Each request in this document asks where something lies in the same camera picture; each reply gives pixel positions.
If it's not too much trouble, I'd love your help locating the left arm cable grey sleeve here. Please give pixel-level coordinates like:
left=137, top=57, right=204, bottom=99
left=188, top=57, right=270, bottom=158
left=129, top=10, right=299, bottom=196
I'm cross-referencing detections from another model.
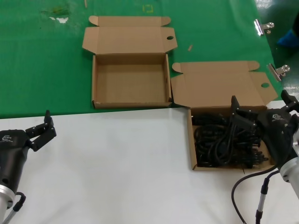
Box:
left=3, top=191, right=27, bottom=224

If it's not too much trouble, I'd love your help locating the black power cable pile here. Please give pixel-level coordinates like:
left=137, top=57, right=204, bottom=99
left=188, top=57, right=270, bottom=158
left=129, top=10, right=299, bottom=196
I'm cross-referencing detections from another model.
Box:
left=192, top=111, right=276, bottom=169

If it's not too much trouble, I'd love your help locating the right arm cable grey sleeve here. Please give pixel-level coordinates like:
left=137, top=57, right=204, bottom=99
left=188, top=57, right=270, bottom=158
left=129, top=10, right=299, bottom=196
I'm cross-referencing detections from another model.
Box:
left=255, top=172, right=280, bottom=224

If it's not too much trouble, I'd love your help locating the silver binder clip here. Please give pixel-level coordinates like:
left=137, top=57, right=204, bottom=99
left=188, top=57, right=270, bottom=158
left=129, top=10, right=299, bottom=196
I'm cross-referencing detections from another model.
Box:
left=267, top=63, right=291, bottom=82
left=254, top=19, right=275, bottom=36

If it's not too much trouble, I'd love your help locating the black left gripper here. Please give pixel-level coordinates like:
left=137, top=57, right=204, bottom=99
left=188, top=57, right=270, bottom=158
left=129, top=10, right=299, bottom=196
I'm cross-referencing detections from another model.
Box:
left=0, top=110, right=57, bottom=193

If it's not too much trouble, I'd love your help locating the green table cloth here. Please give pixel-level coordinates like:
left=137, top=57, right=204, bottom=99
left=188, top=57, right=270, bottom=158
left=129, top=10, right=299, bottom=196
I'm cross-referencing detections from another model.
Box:
left=0, top=0, right=290, bottom=119

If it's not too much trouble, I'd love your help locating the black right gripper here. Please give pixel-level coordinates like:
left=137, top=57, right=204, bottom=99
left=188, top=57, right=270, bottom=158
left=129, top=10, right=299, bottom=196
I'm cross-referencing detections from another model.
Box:
left=230, top=90, right=299, bottom=168

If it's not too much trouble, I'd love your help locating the arm cable grey sleeve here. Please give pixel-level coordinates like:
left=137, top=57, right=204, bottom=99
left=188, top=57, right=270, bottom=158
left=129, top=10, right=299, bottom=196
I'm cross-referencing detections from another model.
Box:
left=255, top=172, right=280, bottom=224
left=3, top=191, right=27, bottom=224

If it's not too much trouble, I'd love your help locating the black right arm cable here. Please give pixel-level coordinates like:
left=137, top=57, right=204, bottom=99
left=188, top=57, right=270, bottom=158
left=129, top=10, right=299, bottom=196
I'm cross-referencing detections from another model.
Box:
left=231, top=169, right=281, bottom=224

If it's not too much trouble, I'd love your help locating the open cardboard box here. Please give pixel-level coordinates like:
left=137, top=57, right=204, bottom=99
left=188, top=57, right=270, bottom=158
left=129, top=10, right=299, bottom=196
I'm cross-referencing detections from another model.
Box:
left=170, top=60, right=278, bottom=172
left=82, top=15, right=178, bottom=109

